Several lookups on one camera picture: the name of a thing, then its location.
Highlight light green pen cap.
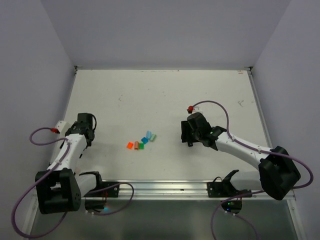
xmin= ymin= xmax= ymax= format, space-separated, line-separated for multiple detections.
xmin=149 ymin=134 xmax=157 ymax=142

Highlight light blue pen cap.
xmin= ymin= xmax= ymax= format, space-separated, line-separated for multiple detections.
xmin=146 ymin=130 xmax=153 ymax=140

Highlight blue highlighter cap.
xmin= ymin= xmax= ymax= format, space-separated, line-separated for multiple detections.
xmin=141 ymin=137 xmax=149 ymax=144

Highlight green highlighter cap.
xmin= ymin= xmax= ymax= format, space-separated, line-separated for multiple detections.
xmin=138 ymin=142 xmax=145 ymax=150

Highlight orange highlighter cap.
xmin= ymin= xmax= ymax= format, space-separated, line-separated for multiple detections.
xmin=126 ymin=142 xmax=134 ymax=149

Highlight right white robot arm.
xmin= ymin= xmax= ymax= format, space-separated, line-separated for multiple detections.
xmin=180 ymin=112 xmax=301 ymax=201

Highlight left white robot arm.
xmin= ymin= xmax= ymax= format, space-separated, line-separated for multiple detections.
xmin=35 ymin=113 xmax=104 ymax=215

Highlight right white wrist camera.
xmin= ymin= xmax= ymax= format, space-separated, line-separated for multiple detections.
xmin=193 ymin=106 xmax=202 ymax=112

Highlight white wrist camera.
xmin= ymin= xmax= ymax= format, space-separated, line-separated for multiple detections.
xmin=55 ymin=120 xmax=71 ymax=136
xmin=193 ymin=106 xmax=202 ymax=112

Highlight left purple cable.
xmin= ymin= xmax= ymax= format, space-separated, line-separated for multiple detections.
xmin=11 ymin=127 xmax=135 ymax=239

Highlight purple cable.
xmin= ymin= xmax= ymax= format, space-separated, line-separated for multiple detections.
xmin=186 ymin=100 xmax=314 ymax=240
xmin=11 ymin=127 xmax=135 ymax=239

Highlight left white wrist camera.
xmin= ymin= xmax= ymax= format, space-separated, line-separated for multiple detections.
xmin=55 ymin=120 xmax=71 ymax=136

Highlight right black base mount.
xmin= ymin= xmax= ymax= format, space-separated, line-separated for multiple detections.
xmin=206 ymin=170 xmax=252 ymax=215

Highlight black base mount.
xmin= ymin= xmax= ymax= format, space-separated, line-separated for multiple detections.
xmin=84 ymin=181 xmax=119 ymax=213
xmin=206 ymin=170 xmax=252 ymax=215

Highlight aluminium front rail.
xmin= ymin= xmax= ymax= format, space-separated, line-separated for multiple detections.
xmin=32 ymin=178 xmax=296 ymax=201

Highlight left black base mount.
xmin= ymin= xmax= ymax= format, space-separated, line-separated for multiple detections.
xmin=84 ymin=181 xmax=119 ymax=213

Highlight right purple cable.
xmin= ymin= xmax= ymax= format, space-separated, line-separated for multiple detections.
xmin=186 ymin=100 xmax=314 ymax=240

